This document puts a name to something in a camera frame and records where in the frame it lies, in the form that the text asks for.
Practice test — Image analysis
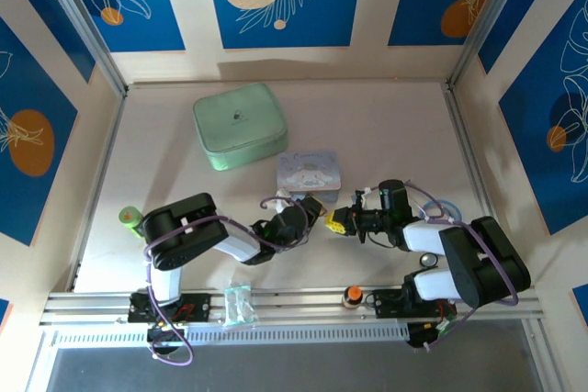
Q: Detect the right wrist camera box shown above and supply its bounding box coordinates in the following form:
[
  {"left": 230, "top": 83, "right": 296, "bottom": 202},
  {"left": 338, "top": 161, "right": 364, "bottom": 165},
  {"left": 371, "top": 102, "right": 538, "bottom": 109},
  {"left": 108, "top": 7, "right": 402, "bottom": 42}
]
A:
[{"left": 352, "top": 185, "right": 374, "bottom": 209}]

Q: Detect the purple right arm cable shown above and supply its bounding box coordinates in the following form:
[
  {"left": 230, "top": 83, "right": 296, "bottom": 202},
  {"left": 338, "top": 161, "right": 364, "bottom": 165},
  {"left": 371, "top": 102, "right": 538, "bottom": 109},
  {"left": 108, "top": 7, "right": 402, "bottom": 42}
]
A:
[{"left": 362, "top": 183, "right": 523, "bottom": 353}]

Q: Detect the aluminium frame post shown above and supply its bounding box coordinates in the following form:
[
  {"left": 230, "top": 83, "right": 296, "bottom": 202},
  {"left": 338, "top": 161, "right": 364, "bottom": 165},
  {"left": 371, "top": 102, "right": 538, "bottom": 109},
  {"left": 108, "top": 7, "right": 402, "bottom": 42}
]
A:
[
  {"left": 32, "top": 0, "right": 129, "bottom": 95},
  {"left": 446, "top": 0, "right": 530, "bottom": 93}
]

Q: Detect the clear plastic packet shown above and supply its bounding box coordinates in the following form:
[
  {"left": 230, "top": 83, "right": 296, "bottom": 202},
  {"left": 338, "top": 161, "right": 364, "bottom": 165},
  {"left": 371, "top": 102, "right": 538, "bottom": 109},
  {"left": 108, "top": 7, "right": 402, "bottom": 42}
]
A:
[{"left": 222, "top": 284, "right": 259, "bottom": 330}]

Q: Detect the blue tape ring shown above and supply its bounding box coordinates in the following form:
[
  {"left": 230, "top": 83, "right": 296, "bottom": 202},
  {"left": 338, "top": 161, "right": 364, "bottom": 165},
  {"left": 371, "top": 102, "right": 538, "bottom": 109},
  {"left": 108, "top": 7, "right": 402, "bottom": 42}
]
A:
[{"left": 422, "top": 198, "right": 463, "bottom": 228}]

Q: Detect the cartoon dog tin box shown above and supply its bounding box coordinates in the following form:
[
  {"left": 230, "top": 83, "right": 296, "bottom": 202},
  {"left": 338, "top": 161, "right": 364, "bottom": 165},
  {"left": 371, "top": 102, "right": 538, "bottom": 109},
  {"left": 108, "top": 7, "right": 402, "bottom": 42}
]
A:
[{"left": 275, "top": 148, "right": 344, "bottom": 204}]

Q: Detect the mint green zip case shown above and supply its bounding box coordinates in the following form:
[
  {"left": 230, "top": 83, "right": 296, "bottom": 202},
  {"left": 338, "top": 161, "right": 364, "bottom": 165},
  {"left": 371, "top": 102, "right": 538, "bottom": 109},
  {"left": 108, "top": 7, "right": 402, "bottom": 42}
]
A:
[{"left": 192, "top": 82, "right": 290, "bottom": 172}]

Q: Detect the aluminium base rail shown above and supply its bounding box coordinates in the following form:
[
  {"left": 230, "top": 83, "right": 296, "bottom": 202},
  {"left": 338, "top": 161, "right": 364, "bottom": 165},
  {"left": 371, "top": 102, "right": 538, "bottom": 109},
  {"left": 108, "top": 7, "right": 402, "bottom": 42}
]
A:
[{"left": 39, "top": 289, "right": 547, "bottom": 325}]

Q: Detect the perforated grey cable duct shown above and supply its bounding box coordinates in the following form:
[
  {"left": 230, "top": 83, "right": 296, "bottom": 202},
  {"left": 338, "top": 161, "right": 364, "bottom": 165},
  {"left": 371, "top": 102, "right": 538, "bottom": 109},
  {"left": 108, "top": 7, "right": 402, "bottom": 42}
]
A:
[{"left": 53, "top": 322, "right": 411, "bottom": 348}]

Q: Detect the brown bottle with orange cap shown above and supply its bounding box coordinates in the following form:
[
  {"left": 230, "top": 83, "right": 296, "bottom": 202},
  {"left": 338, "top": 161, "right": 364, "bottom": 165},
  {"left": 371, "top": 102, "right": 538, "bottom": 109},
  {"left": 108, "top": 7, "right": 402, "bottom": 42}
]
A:
[{"left": 342, "top": 286, "right": 364, "bottom": 309}]

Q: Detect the green bottle with orange cap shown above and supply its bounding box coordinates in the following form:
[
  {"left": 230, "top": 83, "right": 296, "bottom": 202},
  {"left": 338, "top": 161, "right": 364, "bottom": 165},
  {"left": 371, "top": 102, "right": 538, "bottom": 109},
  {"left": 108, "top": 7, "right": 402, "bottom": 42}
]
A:
[{"left": 118, "top": 205, "right": 146, "bottom": 240}]

